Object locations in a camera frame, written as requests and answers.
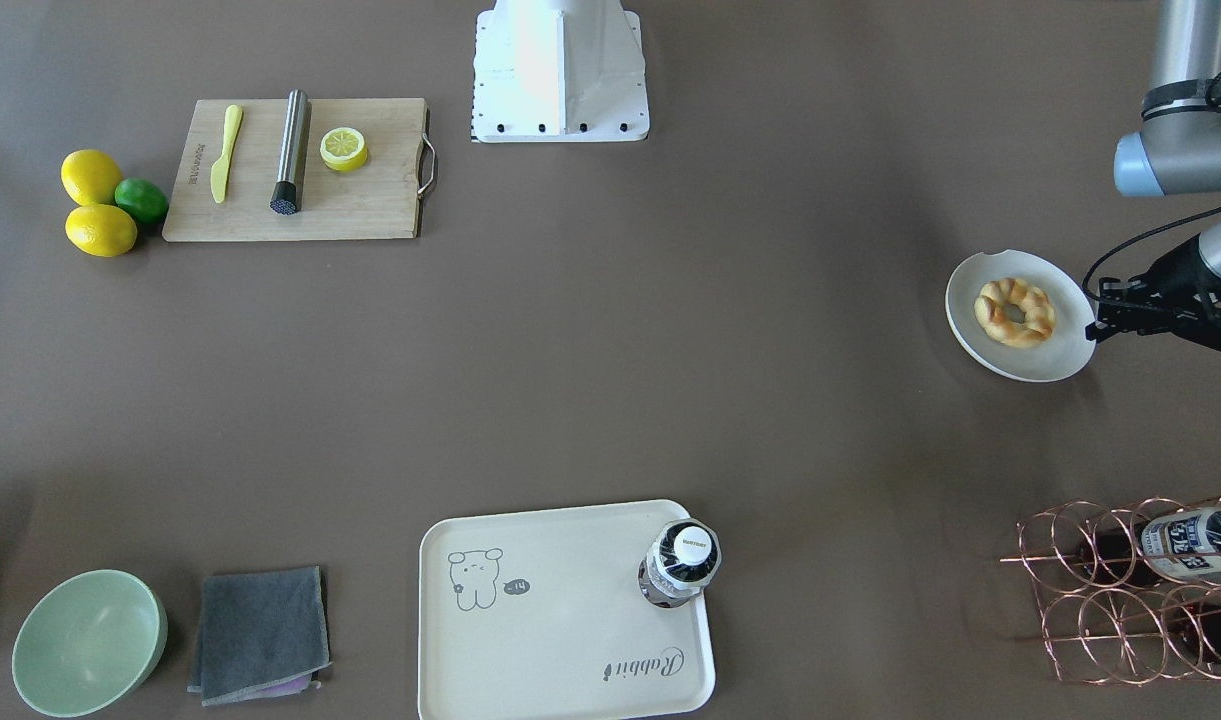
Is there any grey folded cloth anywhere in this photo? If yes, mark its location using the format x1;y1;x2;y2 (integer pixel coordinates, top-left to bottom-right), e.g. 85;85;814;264
188;566;331;707

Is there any light green bowl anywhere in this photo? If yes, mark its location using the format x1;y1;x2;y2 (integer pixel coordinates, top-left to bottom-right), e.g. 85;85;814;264
11;569;168;718

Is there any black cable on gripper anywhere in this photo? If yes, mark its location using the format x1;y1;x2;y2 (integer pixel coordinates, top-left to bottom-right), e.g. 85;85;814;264
1082;190;1221;301

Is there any bottle lying in rack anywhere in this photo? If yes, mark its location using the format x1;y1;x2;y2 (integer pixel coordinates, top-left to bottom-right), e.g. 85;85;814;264
1074;506;1221;589

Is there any yellow lemon lower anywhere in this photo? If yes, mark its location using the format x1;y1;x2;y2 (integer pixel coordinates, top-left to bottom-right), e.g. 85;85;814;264
65;204;139;257

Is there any golden twisted donut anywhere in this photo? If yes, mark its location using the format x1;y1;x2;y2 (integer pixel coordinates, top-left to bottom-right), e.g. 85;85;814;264
974;277;1059;348

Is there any yellow lemon upper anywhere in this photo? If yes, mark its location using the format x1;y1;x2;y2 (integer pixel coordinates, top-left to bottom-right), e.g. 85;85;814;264
60;149;125;206

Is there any half lemon slice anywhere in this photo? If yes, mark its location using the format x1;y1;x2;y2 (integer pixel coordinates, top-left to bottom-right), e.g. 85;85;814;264
319;126;369;173

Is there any cream tray with bear print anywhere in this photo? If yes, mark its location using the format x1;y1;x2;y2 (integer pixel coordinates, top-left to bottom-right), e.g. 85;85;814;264
418;498;716;719

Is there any wooden cutting board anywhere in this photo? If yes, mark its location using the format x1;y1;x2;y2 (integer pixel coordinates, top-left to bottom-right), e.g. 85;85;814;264
162;96;429;243

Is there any white round plate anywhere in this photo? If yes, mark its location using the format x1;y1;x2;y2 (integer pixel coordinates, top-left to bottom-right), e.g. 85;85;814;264
945;249;1095;383

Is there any steel cylindrical muddler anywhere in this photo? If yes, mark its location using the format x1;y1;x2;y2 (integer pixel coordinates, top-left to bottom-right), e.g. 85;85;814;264
270;88;310;217

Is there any dark beverage bottle white cap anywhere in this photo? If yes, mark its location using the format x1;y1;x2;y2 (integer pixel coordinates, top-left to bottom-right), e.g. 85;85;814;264
637;517;723;609

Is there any yellow plastic knife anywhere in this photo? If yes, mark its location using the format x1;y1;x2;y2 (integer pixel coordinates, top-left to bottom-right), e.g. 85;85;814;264
209;104;244;204

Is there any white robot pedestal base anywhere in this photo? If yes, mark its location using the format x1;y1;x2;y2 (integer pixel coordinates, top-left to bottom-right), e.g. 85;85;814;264
470;1;651;143

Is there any green lime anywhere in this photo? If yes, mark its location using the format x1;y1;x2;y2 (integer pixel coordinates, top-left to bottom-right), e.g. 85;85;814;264
114;177;168;225

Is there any copper wire bottle rack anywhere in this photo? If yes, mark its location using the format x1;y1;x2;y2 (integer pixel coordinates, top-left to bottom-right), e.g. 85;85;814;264
1007;497;1221;685

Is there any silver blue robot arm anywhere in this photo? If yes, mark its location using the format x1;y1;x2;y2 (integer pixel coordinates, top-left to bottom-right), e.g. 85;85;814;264
1085;1;1221;351

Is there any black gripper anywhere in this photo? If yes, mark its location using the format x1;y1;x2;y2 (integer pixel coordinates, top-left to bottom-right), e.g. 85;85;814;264
1085;236;1221;351

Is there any yellow lemon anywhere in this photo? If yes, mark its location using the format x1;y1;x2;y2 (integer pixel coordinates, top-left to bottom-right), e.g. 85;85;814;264
65;204;139;257
60;149;125;206

